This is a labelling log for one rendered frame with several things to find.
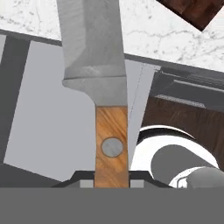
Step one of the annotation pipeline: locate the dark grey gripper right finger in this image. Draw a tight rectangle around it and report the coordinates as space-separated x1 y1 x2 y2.
128 170 173 189

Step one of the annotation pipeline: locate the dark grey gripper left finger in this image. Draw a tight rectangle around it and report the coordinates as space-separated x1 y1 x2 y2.
52 170 96 189

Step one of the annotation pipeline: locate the knife with wooden handle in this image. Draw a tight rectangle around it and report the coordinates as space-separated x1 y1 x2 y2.
56 0 130 189

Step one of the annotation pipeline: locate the dark wood drawer front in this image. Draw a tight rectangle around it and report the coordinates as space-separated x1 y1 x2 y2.
141 67 224 173

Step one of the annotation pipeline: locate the dark wooden cutting board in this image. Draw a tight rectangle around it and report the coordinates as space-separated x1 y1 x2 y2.
155 0 224 32

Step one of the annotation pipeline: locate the white and grey round thing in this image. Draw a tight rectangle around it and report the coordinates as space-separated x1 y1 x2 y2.
129 124 224 189

